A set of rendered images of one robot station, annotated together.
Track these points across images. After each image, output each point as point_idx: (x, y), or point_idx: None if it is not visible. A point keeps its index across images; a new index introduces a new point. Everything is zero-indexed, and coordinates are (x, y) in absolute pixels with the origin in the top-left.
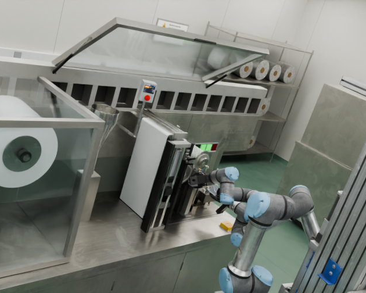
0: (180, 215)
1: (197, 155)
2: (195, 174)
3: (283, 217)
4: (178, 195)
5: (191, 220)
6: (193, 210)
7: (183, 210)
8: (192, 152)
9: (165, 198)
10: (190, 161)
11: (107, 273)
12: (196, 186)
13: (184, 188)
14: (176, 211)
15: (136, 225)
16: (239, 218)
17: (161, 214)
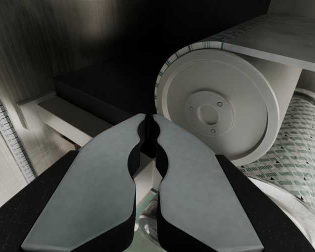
0: (37, 89)
1: None
2: (287, 240)
3: None
4: (110, 91)
5: (3, 126)
6: (66, 144)
7: (51, 104)
8: None
9: (118, 64)
10: (263, 163)
11: None
12: (36, 220)
13: (132, 114)
14: (55, 80)
15: None
16: None
17: (40, 0)
